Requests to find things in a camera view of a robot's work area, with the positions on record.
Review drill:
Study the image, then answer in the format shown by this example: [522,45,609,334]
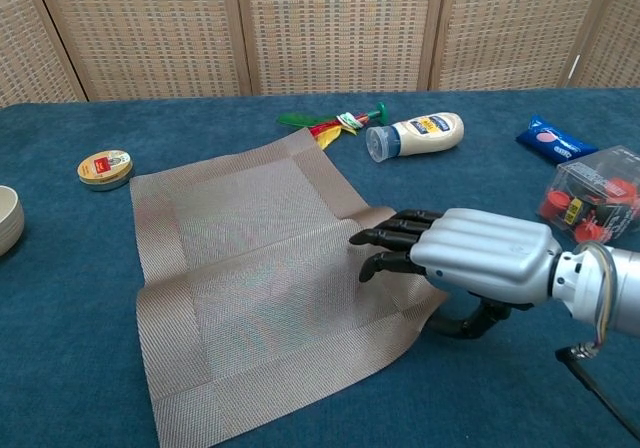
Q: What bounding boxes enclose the clear box with red pieces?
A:
[536,145,640,253]

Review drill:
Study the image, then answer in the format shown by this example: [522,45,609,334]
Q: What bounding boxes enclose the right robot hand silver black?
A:
[348,208,564,340]

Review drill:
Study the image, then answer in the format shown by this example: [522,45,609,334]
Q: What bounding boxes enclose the mayonnaise squeeze bottle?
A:
[365,112,465,163]

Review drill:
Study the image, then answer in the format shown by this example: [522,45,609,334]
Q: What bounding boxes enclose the colourful feather shuttlecock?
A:
[277,101,390,152]

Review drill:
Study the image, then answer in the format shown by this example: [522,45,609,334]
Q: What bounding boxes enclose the woven grey placemat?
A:
[129,127,449,448]

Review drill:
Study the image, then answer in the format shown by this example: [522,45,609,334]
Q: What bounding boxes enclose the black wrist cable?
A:
[555,345,640,432]

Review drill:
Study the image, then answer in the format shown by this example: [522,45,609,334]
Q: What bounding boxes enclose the blue cookie packet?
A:
[515,114,599,163]

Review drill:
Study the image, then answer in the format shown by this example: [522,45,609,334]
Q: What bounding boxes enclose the round yellow tin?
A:
[76,149,135,192]

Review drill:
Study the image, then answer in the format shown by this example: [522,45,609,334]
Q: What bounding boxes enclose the blue felt table cover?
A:
[0,86,640,448]

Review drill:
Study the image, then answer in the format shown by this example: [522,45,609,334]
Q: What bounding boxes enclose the white bowl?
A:
[0,185,25,258]

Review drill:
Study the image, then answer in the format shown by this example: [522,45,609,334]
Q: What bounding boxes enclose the woven bamboo folding screen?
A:
[0,0,640,108]

